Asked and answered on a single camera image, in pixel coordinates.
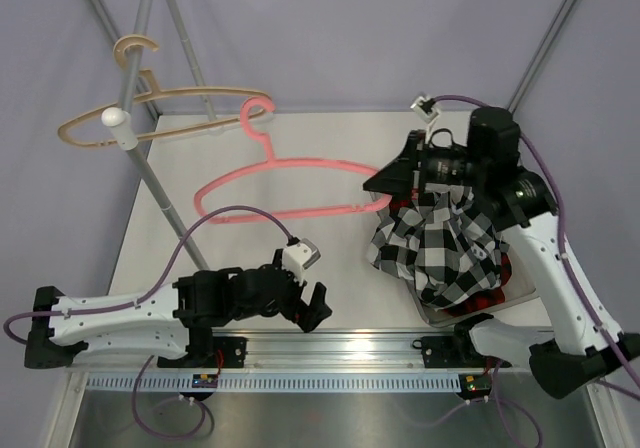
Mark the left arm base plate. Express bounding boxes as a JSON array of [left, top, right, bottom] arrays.
[[157, 335, 250, 402]]

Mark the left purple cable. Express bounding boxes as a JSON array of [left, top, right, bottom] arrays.
[[3, 205, 299, 442]]

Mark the purple cable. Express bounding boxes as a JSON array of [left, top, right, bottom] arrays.
[[3, 205, 299, 442], [404, 93, 640, 447]]

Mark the grey clothes rack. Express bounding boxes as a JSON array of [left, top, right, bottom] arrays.
[[99, 0, 276, 272]]

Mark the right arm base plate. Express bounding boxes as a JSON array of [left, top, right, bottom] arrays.
[[411, 335, 495, 369]]

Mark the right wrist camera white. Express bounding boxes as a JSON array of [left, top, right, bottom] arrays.
[[410, 93, 442, 141]]

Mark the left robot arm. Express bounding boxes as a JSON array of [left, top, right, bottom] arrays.
[[24, 243, 333, 369]]

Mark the aluminium front rail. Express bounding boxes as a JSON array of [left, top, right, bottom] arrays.
[[63, 331, 609, 373]]

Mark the red black plaid shirt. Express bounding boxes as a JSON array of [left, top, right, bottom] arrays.
[[387, 195, 514, 319]]

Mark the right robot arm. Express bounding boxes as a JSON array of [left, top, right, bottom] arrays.
[[363, 99, 639, 399]]

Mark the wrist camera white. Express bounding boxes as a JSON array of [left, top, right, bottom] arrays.
[[410, 93, 442, 141], [281, 239, 321, 285]]

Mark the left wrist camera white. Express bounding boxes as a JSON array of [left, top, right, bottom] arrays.
[[281, 239, 321, 285]]

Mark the grey black plaid shirt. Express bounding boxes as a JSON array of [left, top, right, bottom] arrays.
[[364, 185, 504, 312]]

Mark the beige plastic hanger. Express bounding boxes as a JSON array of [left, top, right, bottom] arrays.
[[56, 33, 274, 149]]

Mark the clear plastic bin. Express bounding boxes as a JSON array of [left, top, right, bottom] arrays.
[[409, 248, 538, 328]]

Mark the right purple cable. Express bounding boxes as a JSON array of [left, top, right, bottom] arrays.
[[404, 93, 640, 447]]

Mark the slotted cable duct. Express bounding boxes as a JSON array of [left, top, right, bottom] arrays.
[[86, 373, 461, 393]]

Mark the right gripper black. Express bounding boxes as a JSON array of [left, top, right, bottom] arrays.
[[366, 130, 489, 200]]

